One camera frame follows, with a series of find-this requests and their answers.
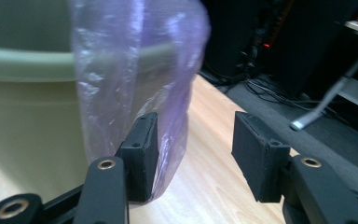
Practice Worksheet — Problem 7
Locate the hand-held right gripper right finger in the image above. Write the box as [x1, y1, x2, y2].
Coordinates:
[231, 111, 358, 224]

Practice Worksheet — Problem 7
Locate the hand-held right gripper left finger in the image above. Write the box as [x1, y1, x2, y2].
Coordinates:
[74, 111, 160, 224]

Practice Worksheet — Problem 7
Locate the purple plastic bag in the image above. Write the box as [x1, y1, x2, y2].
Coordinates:
[68, 0, 212, 204]

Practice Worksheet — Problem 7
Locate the green plastic bucket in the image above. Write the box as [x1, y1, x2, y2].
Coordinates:
[0, 0, 187, 203]

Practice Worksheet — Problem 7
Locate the black equipment stand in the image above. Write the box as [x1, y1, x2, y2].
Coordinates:
[200, 0, 296, 82]

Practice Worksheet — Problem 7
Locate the tangle of floor cables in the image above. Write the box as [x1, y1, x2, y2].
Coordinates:
[213, 74, 324, 112]

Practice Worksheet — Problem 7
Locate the white metal desk frame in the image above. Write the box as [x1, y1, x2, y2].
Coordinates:
[290, 20, 358, 132]

